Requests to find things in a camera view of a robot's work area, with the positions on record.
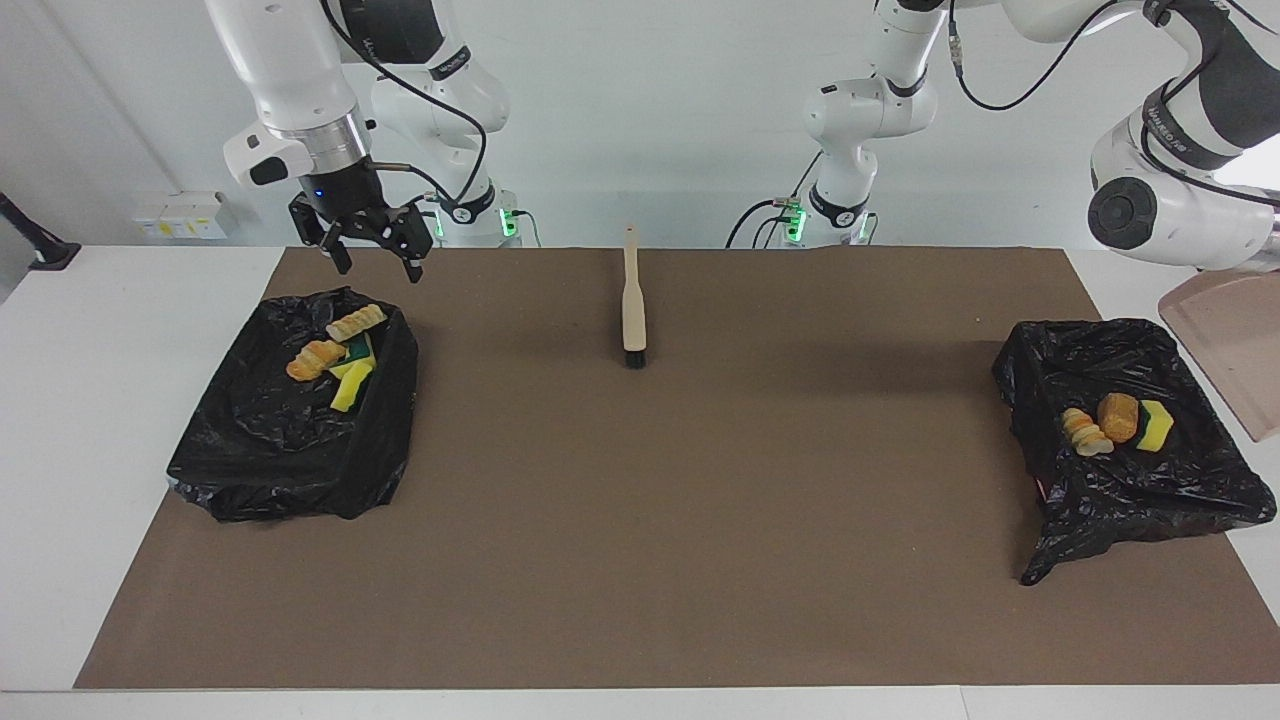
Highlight pale beige foam chunk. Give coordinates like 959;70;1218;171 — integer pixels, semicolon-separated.
325;303;389;343
1062;407;1114;458

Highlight yellow green sponge piece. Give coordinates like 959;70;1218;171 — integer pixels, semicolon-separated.
1135;400;1175;453
328;333;378;379
330;362;376;414

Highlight orange croissant toy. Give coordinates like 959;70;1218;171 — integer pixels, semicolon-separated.
285;339;348;383

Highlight beige hand brush black bristles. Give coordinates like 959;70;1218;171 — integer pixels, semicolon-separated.
621;225;649;369

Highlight brown bread roll toy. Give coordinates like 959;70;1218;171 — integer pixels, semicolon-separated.
1097;392;1141;444

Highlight beige plastic dustpan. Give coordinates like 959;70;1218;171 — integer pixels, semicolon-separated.
1158;268;1280;443

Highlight black bag-lined trash bin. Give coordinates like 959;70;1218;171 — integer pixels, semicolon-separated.
166;287;419;523

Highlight right black bag bin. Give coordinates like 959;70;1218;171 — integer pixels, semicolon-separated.
992;319;1278;587

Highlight brown table mat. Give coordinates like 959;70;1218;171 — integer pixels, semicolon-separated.
75;247;1280;689

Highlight black right arm base cable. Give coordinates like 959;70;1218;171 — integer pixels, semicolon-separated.
405;190;446;248

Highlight black arm base cable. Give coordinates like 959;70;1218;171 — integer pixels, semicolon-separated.
725;160;826;249
405;190;446;248

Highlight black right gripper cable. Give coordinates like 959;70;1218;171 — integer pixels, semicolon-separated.
320;0;491;206

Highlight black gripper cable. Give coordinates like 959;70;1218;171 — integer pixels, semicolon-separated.
945;0;1280;208
320;0;491;206

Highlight white wall box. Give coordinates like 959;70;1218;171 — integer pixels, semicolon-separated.
132;192;229;241

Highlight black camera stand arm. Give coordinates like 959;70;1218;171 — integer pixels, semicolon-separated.
0;192;81;272

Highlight black left arm base cable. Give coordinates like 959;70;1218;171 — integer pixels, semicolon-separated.
725;160;826;249

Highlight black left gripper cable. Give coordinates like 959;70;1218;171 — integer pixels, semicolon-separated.
945;0;1280;208

